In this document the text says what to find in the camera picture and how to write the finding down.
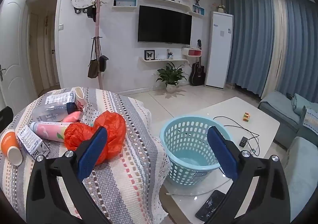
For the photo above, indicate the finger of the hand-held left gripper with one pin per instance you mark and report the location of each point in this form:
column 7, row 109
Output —
column 5, row 118

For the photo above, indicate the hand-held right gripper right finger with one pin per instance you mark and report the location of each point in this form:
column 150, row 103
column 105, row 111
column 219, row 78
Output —
column 222, row 154

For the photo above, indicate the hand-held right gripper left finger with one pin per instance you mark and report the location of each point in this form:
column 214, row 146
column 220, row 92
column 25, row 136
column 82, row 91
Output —
column 93, row 154

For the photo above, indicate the orange paper cup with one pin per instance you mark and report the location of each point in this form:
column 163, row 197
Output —
column 10, row 144

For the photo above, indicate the orange plastic bag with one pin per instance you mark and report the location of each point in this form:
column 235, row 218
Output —
column 109, row 124

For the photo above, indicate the white blue milk carton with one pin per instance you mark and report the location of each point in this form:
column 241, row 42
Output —
column 29, row 142
column 58, row 98

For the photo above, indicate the light blue plastic basket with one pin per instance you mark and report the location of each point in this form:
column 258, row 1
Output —
column 183, row 137

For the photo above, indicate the pink packet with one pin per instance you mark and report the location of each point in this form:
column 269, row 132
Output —
column 72, row 116

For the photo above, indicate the clear plastic bottle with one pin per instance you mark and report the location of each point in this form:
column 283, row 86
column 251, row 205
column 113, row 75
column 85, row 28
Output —
column 49, row 112

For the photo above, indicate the pink plastic bottle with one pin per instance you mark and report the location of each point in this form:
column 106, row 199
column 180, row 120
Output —
column 49, row 130

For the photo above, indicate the red white paper cup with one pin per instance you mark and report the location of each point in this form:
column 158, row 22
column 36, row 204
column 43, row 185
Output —
column 80, row 101

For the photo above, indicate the small black device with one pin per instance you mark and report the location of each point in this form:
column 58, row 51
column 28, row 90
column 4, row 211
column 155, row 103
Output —
column 243, row 141

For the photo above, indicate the white coffee table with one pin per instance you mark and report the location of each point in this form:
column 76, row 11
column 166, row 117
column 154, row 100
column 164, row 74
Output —
column 223, row 109

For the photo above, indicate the colourful puzzle cube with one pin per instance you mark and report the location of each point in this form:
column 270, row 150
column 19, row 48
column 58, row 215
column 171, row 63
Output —
column 246, row 116

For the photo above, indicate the black smartphone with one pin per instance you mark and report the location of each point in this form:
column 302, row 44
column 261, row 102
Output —
column 211, row 205

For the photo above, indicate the white door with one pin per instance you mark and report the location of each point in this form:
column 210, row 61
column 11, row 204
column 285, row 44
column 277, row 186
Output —
column 12, row 52

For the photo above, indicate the blue grey sofa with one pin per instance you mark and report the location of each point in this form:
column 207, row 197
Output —
column 303, row 171

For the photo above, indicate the black acoustic guitar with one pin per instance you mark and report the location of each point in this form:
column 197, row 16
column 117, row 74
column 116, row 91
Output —
column 197, row 74

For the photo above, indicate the brown hanging bag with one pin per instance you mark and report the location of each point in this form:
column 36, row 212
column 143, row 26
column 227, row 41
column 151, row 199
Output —
column 93, row 69

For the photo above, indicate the black hanging bag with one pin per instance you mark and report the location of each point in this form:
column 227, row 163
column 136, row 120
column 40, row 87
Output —
column 103, row 63

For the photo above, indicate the teal cushion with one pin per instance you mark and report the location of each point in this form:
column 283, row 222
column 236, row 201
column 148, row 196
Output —
column 301, row 104

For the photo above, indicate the green potted plant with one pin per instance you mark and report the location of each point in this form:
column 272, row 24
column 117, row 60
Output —
column 171, row 74

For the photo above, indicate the striped sofa cloth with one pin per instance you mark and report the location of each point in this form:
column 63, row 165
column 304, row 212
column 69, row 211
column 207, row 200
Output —
column 311, row 119

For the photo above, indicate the small pen holder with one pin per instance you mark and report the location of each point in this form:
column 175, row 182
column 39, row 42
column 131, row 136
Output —
column 170, row 55

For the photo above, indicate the blue beige curtain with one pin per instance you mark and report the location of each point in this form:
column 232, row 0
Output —
column 251, row 40

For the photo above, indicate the black hat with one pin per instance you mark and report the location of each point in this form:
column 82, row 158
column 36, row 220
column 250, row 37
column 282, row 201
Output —
column 92, row 11

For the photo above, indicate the small potted flower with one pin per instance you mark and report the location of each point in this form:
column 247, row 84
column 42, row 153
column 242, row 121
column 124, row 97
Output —
column 221, row 9

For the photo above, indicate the small blue box shelf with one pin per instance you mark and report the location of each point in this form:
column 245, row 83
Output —
column 198, row 10

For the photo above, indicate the white blue box shelf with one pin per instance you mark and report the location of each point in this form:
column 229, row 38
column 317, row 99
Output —
column 125, row 2

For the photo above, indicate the red white wall box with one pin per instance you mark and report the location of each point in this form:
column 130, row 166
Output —
column 192, row 52

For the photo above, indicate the white light switch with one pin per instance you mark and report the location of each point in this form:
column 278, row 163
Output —
column 60, row 26

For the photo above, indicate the white low wall shelf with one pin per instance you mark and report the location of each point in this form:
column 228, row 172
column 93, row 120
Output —
column 164, row 59

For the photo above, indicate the black butterfly picture frame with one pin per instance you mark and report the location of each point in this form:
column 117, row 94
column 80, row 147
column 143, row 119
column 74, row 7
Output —
column 149, row 55

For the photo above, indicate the black wall television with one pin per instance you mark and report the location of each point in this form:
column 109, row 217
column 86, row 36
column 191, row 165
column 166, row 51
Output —
column 164, row 25

